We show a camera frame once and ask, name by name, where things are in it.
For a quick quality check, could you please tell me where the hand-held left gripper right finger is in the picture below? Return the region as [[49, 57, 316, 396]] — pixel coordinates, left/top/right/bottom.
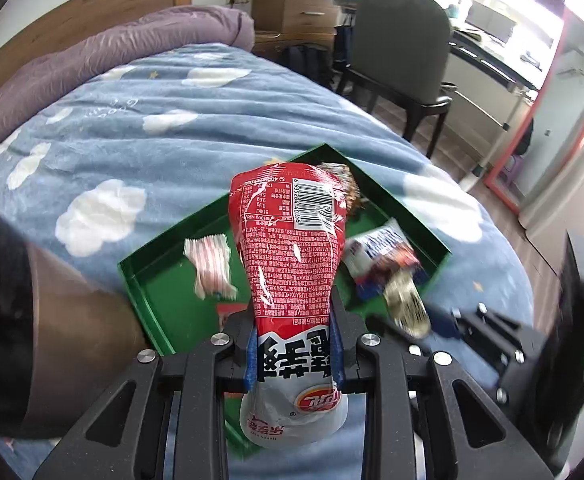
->
[[331, 289, 553, 480]]

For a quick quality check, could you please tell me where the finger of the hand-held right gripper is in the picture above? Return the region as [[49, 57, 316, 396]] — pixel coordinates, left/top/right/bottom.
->
[[449, 302, 530, 391]]

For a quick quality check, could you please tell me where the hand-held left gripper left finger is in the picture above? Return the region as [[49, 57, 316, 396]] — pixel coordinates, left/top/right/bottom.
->
[[32, 309, 260, 480]]

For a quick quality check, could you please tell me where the small red snack packet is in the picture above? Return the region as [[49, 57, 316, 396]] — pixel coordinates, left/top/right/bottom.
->
[[216, 302, 245, 333]]

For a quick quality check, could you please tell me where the gold and white snack packet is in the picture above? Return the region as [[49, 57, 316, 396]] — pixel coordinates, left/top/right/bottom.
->
[[383, 267, 433, 339]]

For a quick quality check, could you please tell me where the pink striped snack packet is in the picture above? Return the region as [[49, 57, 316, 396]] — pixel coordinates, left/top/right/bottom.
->
[[183, 232, 239, 301]]

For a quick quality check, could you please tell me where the red chip bag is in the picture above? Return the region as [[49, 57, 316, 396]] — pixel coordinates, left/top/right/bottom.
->
[[228, 161, 349, 450]]

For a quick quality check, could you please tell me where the blue and white snack packet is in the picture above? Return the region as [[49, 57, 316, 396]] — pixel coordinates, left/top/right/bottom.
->
[[344, 217, 427, 303]]

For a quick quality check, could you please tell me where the green tray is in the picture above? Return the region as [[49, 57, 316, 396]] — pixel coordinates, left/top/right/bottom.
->
[[118, 144, 452, 461]]

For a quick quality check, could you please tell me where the brown wheat print snack packet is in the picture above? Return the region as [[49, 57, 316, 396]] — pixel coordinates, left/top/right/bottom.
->
[[319, 161, 367, 218]]

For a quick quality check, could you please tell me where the person's leg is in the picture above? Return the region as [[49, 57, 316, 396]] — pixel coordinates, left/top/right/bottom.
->
[[0, 195, 159, 441]]

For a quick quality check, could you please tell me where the pink framed mirror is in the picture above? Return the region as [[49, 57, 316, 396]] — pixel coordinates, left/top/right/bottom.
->
[[486, 0, 584, 221]]

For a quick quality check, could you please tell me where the blue cloud print blanket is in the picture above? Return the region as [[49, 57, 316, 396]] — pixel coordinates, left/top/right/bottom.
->
[[0, 47, 532, 480]]

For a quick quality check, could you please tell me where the white desk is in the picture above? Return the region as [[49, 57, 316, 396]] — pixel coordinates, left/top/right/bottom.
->
[[442, 25, 542, 171]]

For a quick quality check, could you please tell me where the black backpack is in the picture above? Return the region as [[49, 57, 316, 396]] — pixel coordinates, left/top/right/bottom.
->
[[281, 44, 335, 92]]

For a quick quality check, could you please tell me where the grey chair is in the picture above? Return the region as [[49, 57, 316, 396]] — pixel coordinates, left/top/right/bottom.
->
[[339, 0, 455, 143]]

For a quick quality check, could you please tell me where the purple duvet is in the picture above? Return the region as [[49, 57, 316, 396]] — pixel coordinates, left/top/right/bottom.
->
[[0, 10, 255, 171]]

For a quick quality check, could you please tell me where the wooden drawer cabinet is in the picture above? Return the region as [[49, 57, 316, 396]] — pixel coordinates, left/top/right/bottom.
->
[[252, 0, 343, 37]]

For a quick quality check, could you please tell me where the wooden headboard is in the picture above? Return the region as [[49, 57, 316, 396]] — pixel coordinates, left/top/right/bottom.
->
[[0, 0, 193, 111]]

